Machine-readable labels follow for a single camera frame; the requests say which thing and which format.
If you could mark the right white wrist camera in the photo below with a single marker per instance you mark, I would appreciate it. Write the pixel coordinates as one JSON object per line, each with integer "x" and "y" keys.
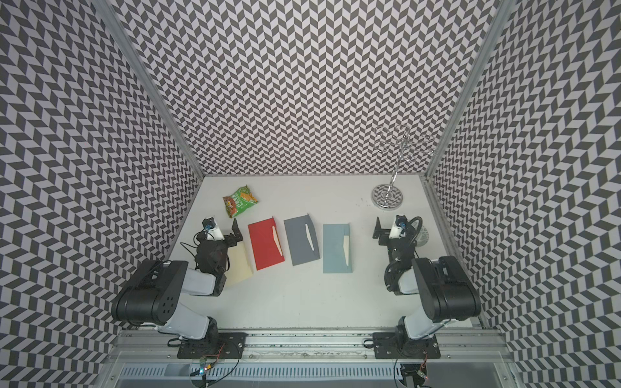
{"x": 399, "y": 227}

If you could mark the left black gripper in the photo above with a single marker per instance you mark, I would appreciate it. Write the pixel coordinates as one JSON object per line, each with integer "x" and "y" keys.
{"x": 230, "y": 238}

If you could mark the cream yellow envelope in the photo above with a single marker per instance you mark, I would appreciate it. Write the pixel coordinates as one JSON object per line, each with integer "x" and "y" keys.
{"x": 240, "y": 268}

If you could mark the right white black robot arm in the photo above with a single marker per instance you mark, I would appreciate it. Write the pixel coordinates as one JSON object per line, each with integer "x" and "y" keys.
{"x": 445, "y": 291}

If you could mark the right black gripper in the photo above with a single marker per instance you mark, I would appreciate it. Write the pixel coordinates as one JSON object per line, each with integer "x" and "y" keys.
{"x": 384, "y": 234}

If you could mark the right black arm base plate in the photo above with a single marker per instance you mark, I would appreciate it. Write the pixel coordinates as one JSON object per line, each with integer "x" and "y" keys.
{"x": 389, "y": 345}

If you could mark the green snack bag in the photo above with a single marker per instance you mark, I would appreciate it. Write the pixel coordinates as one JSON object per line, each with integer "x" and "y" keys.
{"x": 240, "y": 201}

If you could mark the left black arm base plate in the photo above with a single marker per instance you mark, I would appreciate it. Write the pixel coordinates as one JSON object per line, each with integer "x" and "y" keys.
{"x": 227, "y": 345}

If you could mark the aluminium front rail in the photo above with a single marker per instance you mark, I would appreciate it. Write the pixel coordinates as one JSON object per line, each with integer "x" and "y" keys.
{"x": 463, "y": 345}

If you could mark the red envelope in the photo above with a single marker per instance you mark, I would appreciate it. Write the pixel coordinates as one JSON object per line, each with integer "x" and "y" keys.
{"x": 266, "y": 245}

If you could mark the left circuit board with wires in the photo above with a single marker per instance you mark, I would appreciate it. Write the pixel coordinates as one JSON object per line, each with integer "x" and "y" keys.
{"x": 209, "y": 374}

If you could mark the right circuit board with wires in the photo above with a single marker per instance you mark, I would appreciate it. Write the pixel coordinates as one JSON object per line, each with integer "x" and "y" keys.
{"x": 410, "y": 374}

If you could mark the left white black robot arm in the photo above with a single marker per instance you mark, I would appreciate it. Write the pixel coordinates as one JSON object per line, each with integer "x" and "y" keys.
{"x": 152, "y": 294}

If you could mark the dark grey envelope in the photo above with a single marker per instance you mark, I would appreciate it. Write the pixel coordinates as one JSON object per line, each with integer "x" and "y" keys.
{"x": 302, "y": 240}

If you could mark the light blue envelope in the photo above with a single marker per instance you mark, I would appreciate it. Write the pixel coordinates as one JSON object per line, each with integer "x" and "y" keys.
{"x": 336, "y": 249}

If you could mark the circuit board with wires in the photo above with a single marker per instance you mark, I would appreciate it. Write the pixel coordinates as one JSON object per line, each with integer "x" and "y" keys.
{"x": 410, "y": 374}
{"x": 209, "y": 374}

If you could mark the green patterned ceramic dish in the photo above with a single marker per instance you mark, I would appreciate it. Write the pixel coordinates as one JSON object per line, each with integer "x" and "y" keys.
{"x": 423, "y": 237}

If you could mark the chrome jewellery stand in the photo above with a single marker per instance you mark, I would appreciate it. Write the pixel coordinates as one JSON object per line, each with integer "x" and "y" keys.
{"x": 403, "y": 147}

